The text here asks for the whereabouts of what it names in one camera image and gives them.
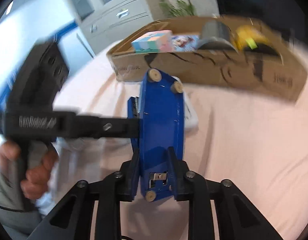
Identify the blue stapler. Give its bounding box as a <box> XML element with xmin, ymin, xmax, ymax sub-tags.
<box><xmin>127</xmin><ymin>68</ymin><xmax>185</xmax><ymax>202</ymax></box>

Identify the pastel puzzle cube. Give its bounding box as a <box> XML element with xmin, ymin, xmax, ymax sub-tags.
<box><xmin>131</xmin><ymin>30</ymin><xmax>173</xmax><ymax>53</ymax></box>

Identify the left human hand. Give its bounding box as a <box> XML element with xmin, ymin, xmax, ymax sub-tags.
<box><xmin>0</xmin><ymin>141</ymin><xmax>58</xmax><ymax>200</ymax></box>

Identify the white flat box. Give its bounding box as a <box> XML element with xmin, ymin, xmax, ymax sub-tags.
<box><xmin>183</xmin><ymin>92</ymin><xmax>198</xmax><ymax>132</ymax></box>

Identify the grey filing cabinet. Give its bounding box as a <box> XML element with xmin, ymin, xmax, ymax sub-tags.
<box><xmin>67</xmin><ymin>0</ymin><xmax>153</xmax><ymax>54</ymax></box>

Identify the green leafy vine plant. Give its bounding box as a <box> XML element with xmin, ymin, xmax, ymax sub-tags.
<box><xmin>159</xmin><ymin>0</ymin><xmax>196</xmax><ymax>17</ymax></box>

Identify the silver metal can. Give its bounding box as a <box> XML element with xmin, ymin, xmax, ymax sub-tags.
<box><xmin>196</xmin><ymin>20</ymin><xmax>238</xmax><ymax>51</ymax></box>

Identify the yellow label jar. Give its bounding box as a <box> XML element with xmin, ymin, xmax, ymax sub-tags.
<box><xmin>235</xmin><ymin>25</ymin><xmax>280</xmax><ymax>56</ymax></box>

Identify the brown cardboard box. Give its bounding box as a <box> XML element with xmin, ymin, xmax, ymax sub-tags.
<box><xmin>107</xmin><ymin>15</ymin><xmax>308</xmax><ymax>102</ymax></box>

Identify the black television screen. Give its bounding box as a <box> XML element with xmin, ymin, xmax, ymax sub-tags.
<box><xmin>217</xmin><ymin>0</ymin><xmax>308</xmax><ymax>45</ymax></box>

